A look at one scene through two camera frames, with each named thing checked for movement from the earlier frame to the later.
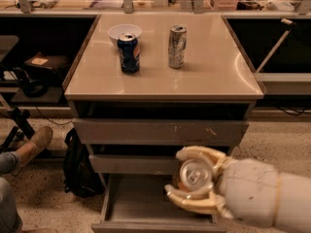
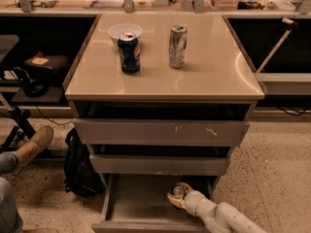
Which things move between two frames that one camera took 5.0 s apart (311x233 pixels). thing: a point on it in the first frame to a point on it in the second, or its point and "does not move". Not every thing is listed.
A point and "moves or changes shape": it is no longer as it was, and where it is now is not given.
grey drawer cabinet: x=146 y=85 does not move
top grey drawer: x=164 y=132 does not move
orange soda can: x=193 y=175 moves or changes shape
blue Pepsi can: x=129 y=52 does not move
